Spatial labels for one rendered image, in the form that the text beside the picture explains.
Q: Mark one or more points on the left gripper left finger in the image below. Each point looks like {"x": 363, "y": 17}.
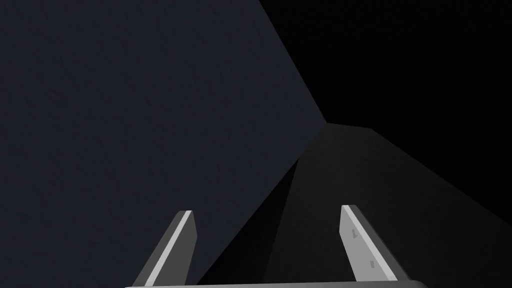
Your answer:
{"x": 172, "y": 252}

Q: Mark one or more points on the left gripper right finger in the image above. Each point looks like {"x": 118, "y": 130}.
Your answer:
{"x": 366, "y": 248}

